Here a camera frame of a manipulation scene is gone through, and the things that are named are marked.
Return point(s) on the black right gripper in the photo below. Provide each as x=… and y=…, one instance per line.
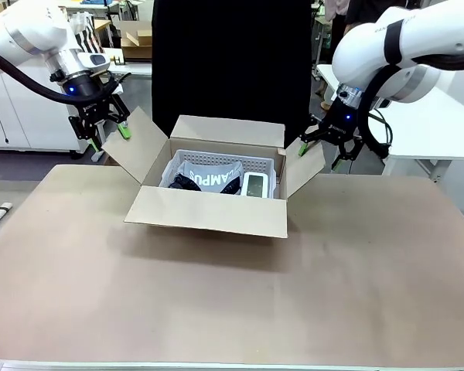
x=340, y=123

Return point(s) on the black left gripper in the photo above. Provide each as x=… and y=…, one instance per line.
x=91, y=108

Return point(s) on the white device with screen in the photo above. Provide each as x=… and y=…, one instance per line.
x=256, y=185

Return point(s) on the white perforated plastic basket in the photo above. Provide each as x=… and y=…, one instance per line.
x=224, y=159

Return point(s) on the grey cloth with white letters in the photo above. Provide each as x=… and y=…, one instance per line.
x=212, y=178

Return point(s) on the large brown cardboard box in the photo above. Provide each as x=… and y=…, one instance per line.
x=209, y=212

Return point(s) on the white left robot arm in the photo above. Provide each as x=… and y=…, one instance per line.
x=27, y=27

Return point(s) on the small open cardboard box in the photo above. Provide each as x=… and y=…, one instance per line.
x=137, y=42

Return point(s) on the white folding table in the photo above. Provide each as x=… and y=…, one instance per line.
x=137, y=69

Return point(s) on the white cabinet with wooden top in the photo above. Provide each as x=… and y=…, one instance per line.
x=23, y=116

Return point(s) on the black white striped bag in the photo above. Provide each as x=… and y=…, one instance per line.
x=94, y=40

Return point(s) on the white work table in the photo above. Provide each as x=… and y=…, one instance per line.
x=429, y=135

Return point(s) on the person in black coat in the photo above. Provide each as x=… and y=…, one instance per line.
x=232, y=58

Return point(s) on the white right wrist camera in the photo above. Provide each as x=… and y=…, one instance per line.
x=384, y=103

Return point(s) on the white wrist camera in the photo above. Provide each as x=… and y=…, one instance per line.
x=384, y=103
x=94, y=60

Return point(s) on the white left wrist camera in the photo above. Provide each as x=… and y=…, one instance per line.
x=94, y=60

